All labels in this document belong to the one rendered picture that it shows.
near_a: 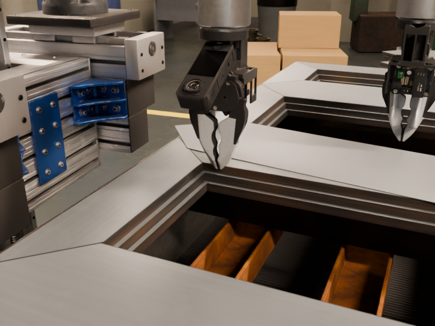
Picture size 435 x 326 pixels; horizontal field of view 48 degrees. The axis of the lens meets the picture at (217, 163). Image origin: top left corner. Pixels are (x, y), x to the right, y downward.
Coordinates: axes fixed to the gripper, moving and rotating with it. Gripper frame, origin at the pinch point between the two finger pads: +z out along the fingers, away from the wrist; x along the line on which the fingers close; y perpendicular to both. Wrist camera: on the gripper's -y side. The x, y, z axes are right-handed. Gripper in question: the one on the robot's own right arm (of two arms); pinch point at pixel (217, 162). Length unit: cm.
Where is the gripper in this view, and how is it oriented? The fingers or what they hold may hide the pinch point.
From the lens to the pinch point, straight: 75.8
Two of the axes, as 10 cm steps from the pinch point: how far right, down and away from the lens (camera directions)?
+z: 0.0, 9.2, 3.8
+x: -9.1, -1.6, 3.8
